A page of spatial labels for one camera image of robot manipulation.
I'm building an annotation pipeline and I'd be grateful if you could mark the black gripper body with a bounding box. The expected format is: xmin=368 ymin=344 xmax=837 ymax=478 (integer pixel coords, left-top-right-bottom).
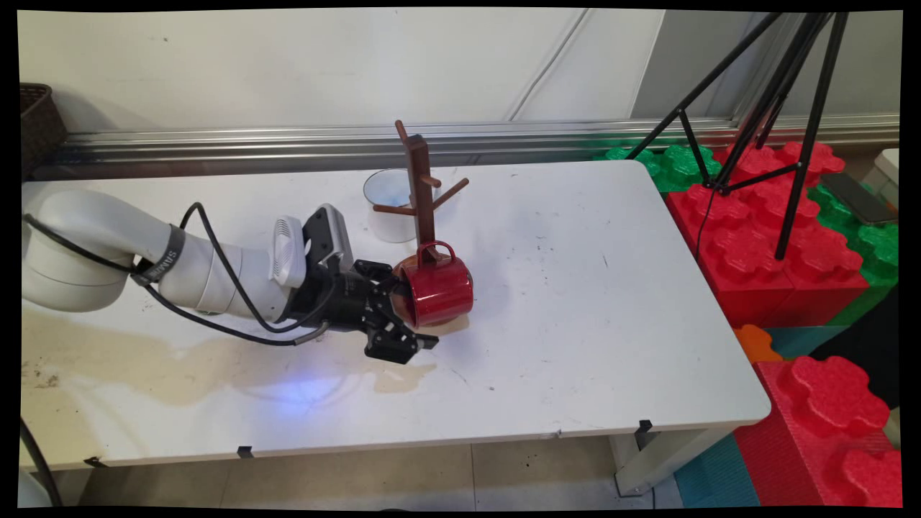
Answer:
xmin=288 ymin=259 xmax=384 ymax=335

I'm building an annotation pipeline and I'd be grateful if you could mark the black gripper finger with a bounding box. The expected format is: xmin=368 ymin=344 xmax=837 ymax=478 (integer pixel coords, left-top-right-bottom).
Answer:
xmin=363 ymin=313 xmax=440 ymax=364
xmin=356 ymin=259 xmax=407 ymax=299

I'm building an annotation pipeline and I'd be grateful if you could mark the red enamel mug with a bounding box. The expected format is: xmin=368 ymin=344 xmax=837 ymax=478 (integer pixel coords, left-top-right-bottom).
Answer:
xmin=392 ymin=241 xmax=475 ymax=330

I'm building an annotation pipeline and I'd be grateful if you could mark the white enamel mug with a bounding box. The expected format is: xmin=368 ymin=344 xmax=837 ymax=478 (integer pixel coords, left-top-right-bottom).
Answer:
xmin=363 ymin=169 xmax=440 ymax=244

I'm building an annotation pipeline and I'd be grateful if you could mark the brown wooden mug tree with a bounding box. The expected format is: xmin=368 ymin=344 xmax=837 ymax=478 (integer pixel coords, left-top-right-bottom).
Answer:
xmin=373 ymin=120 xmax=472 ymax=337

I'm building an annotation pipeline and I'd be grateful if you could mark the white table leg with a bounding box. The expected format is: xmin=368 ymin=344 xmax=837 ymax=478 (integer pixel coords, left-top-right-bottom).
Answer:
xmin=610 ymin=424 xmax=735 ymax=497

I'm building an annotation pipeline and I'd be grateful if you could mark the green foam block behind table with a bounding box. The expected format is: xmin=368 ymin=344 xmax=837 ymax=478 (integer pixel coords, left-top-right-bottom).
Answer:
xmin=594 ymin=144 xmax=722 ymax=194

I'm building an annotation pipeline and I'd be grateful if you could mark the teal foam floor mat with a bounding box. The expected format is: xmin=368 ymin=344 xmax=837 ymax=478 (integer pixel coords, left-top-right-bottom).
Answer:
xmin=674 ymin=432 xmax=760 ymax=508
xmin=766 ymin=325 xmax=850 ymax=359

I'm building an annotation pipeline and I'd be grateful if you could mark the dark wicker basket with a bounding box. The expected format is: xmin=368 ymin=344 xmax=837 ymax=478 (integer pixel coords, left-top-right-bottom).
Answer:
xmin=20 ymin=83 xmax=69 ymax=173

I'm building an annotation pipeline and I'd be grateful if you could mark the red foam block under tripod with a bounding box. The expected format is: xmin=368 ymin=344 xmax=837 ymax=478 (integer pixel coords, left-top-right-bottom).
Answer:
xmin=666 ymin=140 xmax=871 ymax=330

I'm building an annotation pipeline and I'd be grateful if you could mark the orange foam piece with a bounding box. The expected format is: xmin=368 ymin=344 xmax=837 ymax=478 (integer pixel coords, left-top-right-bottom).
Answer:
xmin=734 ymin=324 xmax=785 ymax=364

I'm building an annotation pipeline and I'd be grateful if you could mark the red foam block beside teal mat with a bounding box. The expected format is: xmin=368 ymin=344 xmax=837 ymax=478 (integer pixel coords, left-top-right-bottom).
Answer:
xmin=734 ymin=356 xmax=902 ymax=508

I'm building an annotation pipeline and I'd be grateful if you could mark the black tripod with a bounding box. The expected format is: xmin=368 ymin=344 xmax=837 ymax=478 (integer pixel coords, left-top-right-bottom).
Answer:
xmin=625 ymin=12 xmax=850 ymax=261

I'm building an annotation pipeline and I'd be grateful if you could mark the black smartphone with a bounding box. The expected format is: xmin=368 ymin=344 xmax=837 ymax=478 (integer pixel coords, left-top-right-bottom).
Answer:
xmin=820 ymin=173 xmax=899 ymax=225

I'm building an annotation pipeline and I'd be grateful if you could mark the green foam block holding phone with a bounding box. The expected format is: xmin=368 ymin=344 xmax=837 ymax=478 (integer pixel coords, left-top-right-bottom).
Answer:
xmin=806 ymin=183 xmax=900 ymax=326

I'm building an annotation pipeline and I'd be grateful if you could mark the white box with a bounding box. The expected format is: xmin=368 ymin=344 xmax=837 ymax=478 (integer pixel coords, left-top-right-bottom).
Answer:
xmin=862 ymin=149 xmax=900 ymax=209

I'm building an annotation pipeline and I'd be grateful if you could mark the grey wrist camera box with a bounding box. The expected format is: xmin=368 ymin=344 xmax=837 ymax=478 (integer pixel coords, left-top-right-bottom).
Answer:
xmin=302 ymin=204 xmax=355 ymax=271

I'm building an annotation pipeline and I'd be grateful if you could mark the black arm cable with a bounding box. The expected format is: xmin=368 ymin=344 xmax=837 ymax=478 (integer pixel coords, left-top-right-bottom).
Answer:
xmin=22 ymin=201 xmax=332 ymax=347

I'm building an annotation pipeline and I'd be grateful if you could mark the aluminium wall rail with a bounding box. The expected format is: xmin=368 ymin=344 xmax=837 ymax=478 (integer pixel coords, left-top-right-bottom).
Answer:
xmin=32 ymin=114 xmax=900 ymax=181

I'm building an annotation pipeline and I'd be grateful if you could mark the grey arm strap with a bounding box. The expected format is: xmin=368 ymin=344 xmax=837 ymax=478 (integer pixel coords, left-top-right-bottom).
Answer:
xmin=133 ymin=224 xmax=186 ymax=287

